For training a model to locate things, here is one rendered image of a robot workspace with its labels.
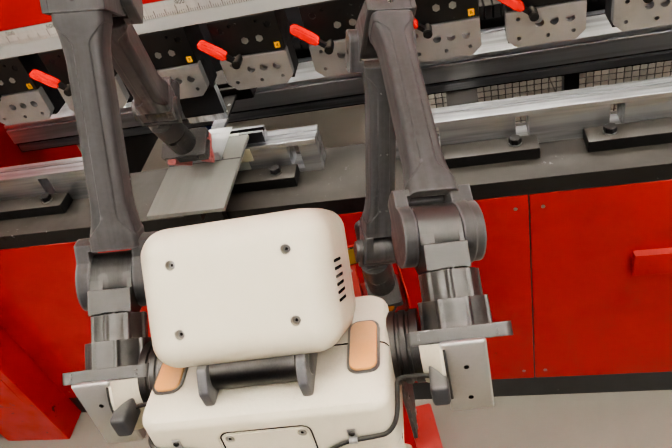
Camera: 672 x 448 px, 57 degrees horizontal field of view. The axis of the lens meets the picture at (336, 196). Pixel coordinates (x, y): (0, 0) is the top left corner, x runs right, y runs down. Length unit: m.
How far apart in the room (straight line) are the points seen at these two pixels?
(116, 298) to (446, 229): 0.43
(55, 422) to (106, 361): 1.59
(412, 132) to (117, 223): 0.40
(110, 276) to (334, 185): 0.74
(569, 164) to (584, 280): 0.35
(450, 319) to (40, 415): 1.85
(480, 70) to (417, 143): 0.87
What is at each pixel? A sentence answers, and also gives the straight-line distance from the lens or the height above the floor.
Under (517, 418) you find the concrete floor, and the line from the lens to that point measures 2.05.
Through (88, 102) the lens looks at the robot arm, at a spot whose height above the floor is 1.46.
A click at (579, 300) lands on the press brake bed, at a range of 1.73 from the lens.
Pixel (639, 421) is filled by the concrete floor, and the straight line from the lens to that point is 2.08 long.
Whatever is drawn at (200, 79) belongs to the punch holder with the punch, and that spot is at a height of 1.18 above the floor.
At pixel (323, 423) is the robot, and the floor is 1.21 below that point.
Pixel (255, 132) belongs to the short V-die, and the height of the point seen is 1.00.
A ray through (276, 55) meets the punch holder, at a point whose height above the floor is 1.21.
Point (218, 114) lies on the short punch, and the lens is 1.53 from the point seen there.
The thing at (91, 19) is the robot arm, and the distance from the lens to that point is 0.84.
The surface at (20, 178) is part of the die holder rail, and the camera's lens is 1.85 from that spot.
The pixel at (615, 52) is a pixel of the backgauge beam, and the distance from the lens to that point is 1.72.
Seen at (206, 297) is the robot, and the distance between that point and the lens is 0.66.
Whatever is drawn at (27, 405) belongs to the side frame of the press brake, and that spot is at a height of 0.23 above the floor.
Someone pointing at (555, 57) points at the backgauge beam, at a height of 0.94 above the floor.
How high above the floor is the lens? 1.79
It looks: 39 degrees down
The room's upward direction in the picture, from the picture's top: 17 degrees counter-clockwise
